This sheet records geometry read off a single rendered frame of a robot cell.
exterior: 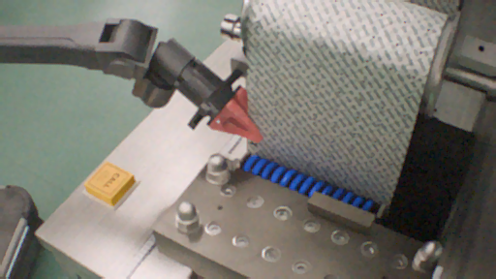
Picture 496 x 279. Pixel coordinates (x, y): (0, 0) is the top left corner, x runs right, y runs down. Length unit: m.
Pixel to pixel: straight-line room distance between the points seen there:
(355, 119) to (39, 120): 2.11
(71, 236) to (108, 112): 1.66
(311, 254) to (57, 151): 1.85
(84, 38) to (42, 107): 1.94
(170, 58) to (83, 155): 1.63
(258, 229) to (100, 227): 0.32
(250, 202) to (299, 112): 0.15
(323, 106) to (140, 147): 0.45
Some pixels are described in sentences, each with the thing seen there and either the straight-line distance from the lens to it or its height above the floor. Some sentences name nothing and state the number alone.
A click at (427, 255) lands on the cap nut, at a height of 1.06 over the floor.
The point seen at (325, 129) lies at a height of 1.13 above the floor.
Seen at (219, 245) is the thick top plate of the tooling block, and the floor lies 1.03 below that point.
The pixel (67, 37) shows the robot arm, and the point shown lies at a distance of 0.78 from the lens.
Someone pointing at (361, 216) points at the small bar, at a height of 1.05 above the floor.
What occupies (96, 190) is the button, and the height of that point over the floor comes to 0.92.
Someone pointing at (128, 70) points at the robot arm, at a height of 1.18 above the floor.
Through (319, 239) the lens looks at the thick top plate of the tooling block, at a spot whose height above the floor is 1.03.
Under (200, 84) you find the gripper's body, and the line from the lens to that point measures 0.74.
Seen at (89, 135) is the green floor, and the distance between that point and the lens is 2.43.
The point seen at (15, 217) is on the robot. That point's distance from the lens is 1.89.
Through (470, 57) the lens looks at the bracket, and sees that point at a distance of 0.61.
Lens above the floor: 1.61
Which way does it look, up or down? 45 degrees down
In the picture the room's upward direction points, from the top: straight up
